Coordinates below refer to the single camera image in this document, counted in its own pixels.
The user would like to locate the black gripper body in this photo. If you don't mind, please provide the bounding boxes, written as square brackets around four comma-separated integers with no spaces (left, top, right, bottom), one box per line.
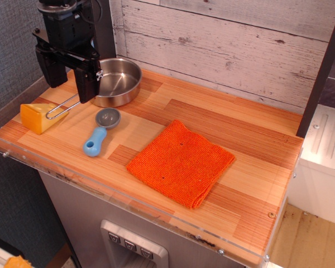
[33,11,100,70]

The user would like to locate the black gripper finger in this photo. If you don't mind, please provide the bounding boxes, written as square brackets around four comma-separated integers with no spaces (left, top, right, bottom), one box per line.
[35,46,68,88]
[74,63,103,103]

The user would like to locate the orange knitted cloth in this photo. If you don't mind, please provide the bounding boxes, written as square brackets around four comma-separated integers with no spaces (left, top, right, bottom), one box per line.
[126,120,236,209]

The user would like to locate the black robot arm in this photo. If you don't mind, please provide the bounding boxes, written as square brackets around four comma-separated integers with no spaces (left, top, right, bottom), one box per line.
[33,1,103,103]

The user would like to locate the yellow black object corner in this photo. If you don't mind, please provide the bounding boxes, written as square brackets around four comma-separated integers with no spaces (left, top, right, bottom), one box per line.
[0,256,33,268]

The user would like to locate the stainless steel pot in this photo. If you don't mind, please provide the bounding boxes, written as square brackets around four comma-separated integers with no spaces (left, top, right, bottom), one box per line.
[90,58,142,108]

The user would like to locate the yellow cheese wedge toy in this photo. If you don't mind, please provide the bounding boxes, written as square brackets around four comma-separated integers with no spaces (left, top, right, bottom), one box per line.
[20,103,68,135]

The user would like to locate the clear acrylic table guard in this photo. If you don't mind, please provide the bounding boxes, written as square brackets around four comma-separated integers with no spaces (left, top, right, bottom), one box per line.
[0,76,294,266]

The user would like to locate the silver dispenser button panel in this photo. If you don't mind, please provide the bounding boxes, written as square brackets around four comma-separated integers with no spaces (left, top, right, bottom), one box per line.
[100,219,169,267]

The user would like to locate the white toy appliance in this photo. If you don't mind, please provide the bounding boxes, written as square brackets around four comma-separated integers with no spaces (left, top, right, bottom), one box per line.
[287,105,335,223]

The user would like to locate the dark left frame post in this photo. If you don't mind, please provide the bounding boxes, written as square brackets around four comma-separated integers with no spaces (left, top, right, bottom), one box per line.
[90,0,116,59]

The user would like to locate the dark frame post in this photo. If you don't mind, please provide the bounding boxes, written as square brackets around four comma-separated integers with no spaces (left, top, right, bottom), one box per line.
[90,0,116,59]
[296,26,335,138]

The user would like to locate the blue handled grey scoop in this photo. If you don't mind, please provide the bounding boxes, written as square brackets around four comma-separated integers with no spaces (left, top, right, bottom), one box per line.
[83,108,121,157]

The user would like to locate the dark right frame post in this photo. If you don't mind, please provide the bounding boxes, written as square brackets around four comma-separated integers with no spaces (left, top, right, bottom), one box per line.
[296,26,335,138]

